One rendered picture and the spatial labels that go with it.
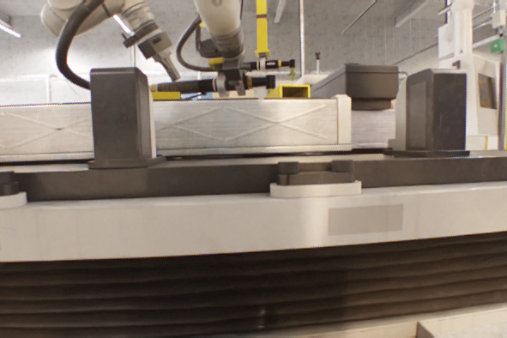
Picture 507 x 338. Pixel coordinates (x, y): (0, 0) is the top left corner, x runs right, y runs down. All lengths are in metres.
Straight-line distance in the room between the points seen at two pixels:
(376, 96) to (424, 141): 0.32
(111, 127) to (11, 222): 0.16
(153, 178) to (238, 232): 0.13
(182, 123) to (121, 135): 0.18
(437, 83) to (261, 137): 0.30
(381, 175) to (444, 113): 0.14
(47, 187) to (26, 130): 0.24
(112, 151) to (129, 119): 0.05
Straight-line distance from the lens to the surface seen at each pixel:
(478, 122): 3.38
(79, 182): 0.42
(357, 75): 0.78
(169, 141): 0.55
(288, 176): 0.34
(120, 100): 0.40
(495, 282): 1.07
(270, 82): 0.93
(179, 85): 1.01
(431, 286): 0.93
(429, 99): 0.49
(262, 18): 1.69
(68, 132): 0.62
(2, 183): 0.43
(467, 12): 3.91
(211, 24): 0.76
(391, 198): 0.39
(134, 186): 0.39
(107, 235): 0.37
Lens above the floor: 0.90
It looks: 5 degrees down
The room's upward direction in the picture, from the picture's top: 2 degrees counter-clockwise
